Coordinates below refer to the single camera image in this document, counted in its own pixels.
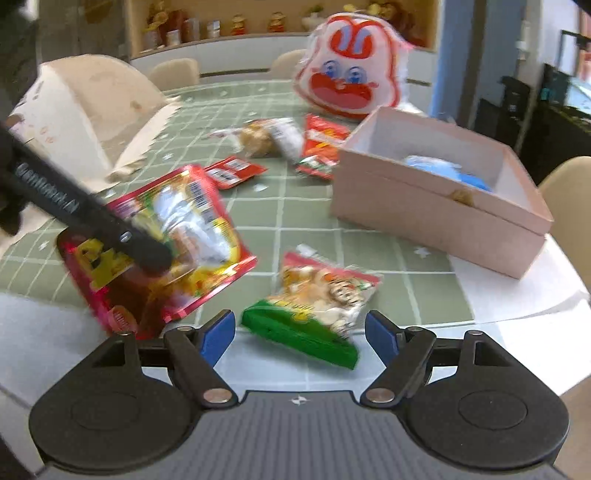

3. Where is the bread bun clear packet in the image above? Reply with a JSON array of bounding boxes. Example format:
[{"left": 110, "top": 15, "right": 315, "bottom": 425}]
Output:
[{"left": 208, "top": 117, "right": 304, "bottom": 163}]

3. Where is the beige dining chair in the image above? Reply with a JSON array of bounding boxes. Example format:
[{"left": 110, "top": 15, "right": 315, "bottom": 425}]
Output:
[{"left": 539, "top": 156, "right": 591, "bottom": 290}]

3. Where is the large red snack bag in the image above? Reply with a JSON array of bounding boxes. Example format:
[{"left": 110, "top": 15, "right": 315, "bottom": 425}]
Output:
[{"left": 56, "top": 165, "right": 256, "bottom": 339}]

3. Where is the pink cardboard box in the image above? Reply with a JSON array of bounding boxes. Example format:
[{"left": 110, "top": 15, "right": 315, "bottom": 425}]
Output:
[{"left": 332, "top": 107, "right": 553, "bottom": 279}]

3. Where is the green red peanut snack bag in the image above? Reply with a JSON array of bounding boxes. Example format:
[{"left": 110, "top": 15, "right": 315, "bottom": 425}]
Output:
[{"left": 242, "top": 244, "right": 383, "bottom": 370}]

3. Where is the red sauce strip packet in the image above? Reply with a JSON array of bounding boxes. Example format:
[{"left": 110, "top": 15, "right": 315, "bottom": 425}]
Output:
[{"left": 295, "top": 114, "right": 351, "bottom": 181}]

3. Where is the red white clown face bag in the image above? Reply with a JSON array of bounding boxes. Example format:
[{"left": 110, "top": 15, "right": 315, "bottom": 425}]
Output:
[{"left": 294, "top": 12, "right": 413, "bottom": 119}]

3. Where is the blue snack packet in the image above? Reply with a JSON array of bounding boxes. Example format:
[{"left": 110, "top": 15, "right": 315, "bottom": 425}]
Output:
[{"left": 404, "top": 155, "right": 492, "bottom": 192}]

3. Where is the black fish tank cabinet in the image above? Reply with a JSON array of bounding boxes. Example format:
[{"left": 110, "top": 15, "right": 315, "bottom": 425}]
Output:
[{"left": 474, "top": 64, "right": 590, "bottom": 185}]

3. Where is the beige far chair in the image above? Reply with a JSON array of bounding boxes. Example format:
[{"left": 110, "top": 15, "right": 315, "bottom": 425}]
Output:
[{"left": 147, "top": 58, "right": 200, "bottom": 91}]

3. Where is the green checked tablecloth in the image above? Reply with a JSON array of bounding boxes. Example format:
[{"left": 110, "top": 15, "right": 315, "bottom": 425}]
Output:
[{"left": 1, "top": 81, "right": 474, "bottom": 326}]

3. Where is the small red sachet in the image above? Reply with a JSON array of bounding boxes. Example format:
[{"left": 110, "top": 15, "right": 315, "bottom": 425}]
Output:
[{"left": 204, "top": 156, "right": 266, "bottom": 191}]

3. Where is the wooden wall shelf unit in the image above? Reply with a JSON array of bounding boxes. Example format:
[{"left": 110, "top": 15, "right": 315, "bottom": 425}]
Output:
[{"left": 123, "top": 0, "right": 443, "bottom": 58}]

